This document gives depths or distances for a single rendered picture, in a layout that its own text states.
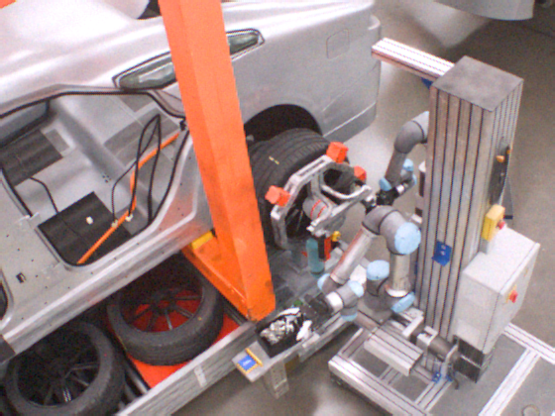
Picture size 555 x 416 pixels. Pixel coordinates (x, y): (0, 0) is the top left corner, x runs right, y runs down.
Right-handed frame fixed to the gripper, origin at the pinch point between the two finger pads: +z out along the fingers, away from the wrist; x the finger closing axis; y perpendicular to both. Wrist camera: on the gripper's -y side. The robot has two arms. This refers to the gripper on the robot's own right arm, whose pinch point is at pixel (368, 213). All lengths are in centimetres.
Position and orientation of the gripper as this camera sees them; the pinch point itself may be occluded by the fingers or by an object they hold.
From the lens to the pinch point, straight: 342.0
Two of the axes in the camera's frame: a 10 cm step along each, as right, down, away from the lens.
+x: 6.3, 5.1, -5.8
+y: -1.1, -6.8, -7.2
